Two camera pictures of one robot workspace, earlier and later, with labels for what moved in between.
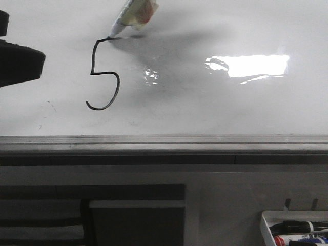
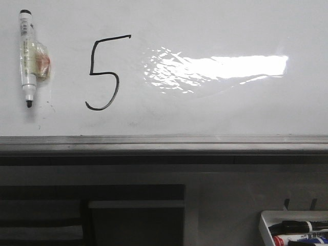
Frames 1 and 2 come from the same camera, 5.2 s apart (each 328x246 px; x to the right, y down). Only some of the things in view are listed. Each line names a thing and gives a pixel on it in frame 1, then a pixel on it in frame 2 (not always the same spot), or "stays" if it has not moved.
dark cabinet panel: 96,214 stays
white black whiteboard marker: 136,14 -> 28,76
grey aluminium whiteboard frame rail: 164,150 stays
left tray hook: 287,203 stays
